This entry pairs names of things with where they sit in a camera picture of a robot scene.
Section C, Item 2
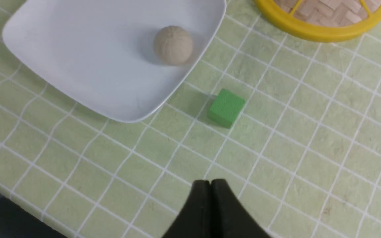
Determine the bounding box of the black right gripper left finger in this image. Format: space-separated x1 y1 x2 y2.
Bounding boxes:
163 180 211 238

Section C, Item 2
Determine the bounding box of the white square plate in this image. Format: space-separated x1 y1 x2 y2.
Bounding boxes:
2 0 227 123

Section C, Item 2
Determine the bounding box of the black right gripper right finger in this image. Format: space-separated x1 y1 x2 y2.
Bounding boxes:
210 179 270 238

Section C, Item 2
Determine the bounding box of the green checked tablecloth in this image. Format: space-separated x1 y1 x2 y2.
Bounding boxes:
0 0 381 238

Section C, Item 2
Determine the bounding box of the woven bamboo steamer lid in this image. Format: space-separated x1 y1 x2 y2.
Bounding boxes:
254 0 381 43

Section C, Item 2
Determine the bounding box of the beige steamed bun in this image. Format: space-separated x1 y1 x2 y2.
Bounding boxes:
153 25 193 66

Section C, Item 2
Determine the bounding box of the green cube block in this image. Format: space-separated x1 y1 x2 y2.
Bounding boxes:
207 89 245 129

